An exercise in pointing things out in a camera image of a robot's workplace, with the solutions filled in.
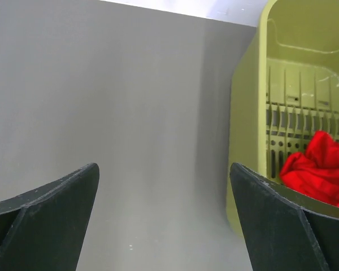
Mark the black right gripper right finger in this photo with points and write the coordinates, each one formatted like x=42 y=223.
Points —
x=283 y=229

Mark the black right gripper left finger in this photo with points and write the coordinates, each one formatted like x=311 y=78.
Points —
x=44 y=228

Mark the red t shirt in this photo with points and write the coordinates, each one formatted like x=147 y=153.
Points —
x=315 y=172

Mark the green plastic laundry basket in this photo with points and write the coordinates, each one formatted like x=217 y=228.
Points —
x=286 y=85

